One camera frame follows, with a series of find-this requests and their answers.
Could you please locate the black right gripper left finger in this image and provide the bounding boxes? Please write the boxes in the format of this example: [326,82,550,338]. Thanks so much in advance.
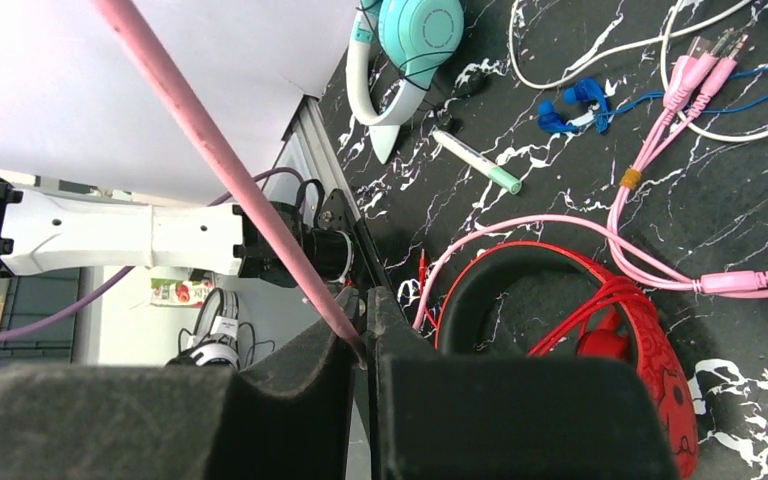
[0,321,355,479]

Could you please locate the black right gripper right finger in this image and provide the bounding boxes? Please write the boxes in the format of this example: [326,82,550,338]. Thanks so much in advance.
[367,287,679,479]

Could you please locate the red headphones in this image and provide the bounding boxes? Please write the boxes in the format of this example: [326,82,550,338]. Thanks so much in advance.
[434,241,699,479]

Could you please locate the teal white cat-ear headphones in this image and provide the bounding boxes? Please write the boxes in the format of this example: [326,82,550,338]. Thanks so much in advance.
[345,0,465,164]

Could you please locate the pink cable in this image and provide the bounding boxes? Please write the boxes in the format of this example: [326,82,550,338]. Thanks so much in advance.
[92,0,768,369]

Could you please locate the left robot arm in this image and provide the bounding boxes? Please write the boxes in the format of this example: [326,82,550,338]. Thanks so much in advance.
[0,178,274,280]

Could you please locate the white green marker pen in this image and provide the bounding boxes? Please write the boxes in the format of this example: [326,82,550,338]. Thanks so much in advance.
[432,129,522,195]

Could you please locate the blue cable with earbuds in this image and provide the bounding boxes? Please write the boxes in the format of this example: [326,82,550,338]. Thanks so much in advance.
[536,59,768,136]

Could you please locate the white cable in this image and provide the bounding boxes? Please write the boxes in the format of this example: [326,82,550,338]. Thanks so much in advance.
[508,0,768,144]

